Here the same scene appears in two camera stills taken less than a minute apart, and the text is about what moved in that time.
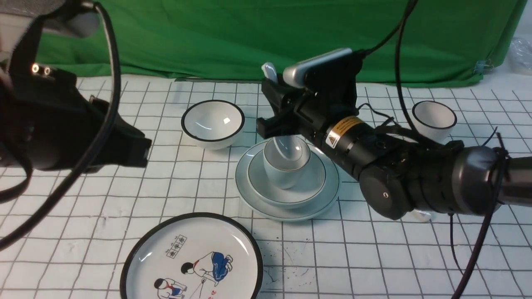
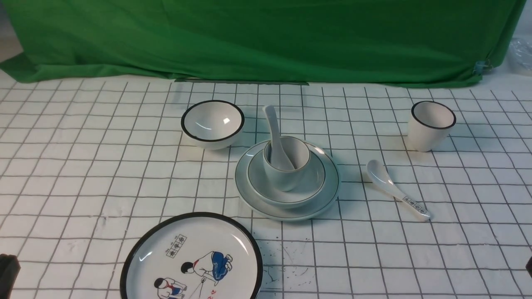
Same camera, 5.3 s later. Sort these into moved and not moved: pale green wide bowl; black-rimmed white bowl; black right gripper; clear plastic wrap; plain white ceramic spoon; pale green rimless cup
Moved: black right gripper; plain white ceramic spoon
Not moved: pale green rimless cup; pale green wide bowl; clear plastic wrap; black-rimmed white bowl
